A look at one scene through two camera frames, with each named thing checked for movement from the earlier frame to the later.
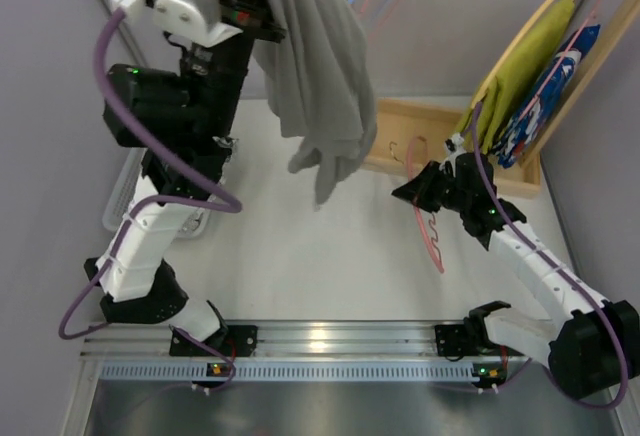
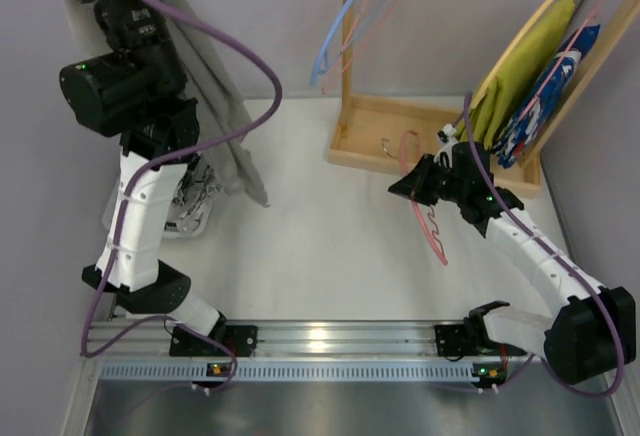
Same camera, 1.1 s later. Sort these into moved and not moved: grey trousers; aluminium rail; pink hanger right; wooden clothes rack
Moved: grey trousers
Not moved: pink hanger right; wooden clothes rack; aluminium rail
